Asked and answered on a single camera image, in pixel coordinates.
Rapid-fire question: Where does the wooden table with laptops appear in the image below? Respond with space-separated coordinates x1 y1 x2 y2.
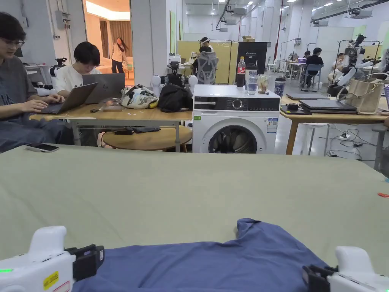
29 73 193 152

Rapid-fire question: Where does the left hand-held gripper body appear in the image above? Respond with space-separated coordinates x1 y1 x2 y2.
0 225 105 292

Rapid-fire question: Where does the wooden table with beige bag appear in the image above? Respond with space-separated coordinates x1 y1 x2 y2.
279 77 389 171

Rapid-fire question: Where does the white washing machine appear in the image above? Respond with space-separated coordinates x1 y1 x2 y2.
192 56 281 154

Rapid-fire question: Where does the white humanoid robot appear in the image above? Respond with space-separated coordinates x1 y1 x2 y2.
327 34 374 97

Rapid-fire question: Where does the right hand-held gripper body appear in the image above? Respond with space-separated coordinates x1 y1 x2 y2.
302 246 389 292

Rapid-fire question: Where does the dark blue shirt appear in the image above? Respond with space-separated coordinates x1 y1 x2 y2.
71 218 329 292

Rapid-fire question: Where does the white smartphone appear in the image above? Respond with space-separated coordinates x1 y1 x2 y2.
25 143 60 153

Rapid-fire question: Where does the grey office chair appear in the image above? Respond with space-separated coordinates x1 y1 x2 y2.
192 51 219 85

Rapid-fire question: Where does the black and white robot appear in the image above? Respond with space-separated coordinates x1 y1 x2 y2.
151 60 199 95

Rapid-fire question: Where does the round low wooden table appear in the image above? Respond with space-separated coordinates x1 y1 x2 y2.
102 125 193 152

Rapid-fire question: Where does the bed with pale green sheet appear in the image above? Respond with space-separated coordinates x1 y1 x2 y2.
0 144 389 292

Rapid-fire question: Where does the group of people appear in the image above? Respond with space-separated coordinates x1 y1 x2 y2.
299 47 348 92

